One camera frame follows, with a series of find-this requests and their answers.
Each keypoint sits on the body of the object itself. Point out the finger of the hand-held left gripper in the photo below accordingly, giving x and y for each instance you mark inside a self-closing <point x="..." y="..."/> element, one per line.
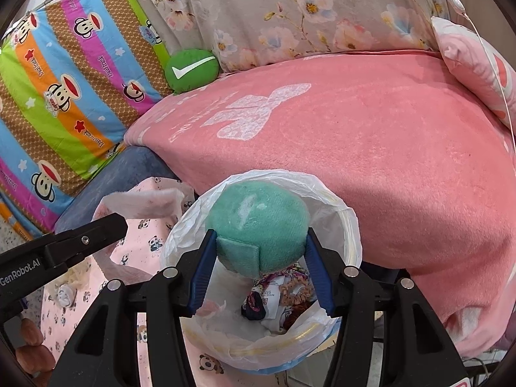
<point x="100" y="229"/>

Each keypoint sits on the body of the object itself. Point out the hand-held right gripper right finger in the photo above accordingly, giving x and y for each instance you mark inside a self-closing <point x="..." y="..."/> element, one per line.
<point x="320" y="278"/>

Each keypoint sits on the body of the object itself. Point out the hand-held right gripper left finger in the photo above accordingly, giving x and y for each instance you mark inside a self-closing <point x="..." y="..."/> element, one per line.
<point x="201" y="274"/>

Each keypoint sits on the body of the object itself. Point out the brown beige scrunchie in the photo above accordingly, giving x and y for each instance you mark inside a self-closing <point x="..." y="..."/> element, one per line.
<point x="294" y="294"/>

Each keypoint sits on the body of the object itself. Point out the white printed packet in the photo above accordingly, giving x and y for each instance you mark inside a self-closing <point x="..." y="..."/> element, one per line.
<point x="274" y="290"/>

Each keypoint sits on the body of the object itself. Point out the bin with white plastic liner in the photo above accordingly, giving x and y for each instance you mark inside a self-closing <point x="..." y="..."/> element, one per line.
<point x="225" y="330"/>

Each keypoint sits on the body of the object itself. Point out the dark navy tassel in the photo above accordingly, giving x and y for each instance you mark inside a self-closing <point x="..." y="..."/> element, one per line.
<point x="254" y="310"/>

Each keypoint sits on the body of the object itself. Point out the teal round plush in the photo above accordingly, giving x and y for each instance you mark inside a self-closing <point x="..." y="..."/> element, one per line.
<point x="258" y="217"/>

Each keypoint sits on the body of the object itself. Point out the person's left hand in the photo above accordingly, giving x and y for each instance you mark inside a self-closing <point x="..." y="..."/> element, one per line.
<point x="32" y="332"/>

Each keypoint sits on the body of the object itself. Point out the small white sock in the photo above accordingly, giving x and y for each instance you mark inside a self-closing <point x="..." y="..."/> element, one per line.
<point x="65" y="295"/>

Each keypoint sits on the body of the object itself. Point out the blue sofa cushion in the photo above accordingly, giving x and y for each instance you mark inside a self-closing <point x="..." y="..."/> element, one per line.
<point x="121" y="177"/>

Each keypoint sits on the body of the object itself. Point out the pink blanket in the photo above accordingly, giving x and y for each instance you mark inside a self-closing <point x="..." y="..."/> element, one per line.
<point x="383" y="149"/>

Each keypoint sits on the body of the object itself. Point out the striped cartoon quilt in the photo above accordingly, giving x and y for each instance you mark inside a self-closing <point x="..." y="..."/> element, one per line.
<point x="60" y="88"/>

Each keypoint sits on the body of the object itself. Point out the green round cushion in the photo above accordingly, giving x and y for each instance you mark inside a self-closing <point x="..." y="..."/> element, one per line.
<point x="193" y="80"/>

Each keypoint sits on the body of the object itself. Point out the pink pillow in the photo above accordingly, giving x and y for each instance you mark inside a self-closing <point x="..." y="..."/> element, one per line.
<point x="471" y="56"/>

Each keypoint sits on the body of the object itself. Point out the grey floral sheet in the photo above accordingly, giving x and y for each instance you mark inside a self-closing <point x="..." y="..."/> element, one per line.
<point x="282" y="8"/>

